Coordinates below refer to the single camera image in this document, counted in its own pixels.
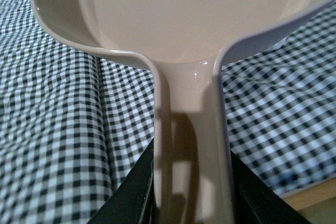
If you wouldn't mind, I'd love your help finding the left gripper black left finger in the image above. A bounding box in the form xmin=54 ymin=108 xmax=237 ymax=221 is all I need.
xmin=90 ymin=141 xmax=154 ymax=223

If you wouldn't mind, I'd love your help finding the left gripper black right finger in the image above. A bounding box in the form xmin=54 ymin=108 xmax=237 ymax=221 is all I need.
xmin=230 ymin=152 xmax=310 ymax=224

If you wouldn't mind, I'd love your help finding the beige plastic dustpan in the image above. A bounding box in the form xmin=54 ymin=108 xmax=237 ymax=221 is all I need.
xmin=31 ymin=0 xmax=334 ymax=223

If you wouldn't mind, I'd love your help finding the black white checkered bedsheet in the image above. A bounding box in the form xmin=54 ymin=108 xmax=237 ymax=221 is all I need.
xmin=1 ymin=0 xmax=335 ymax=223

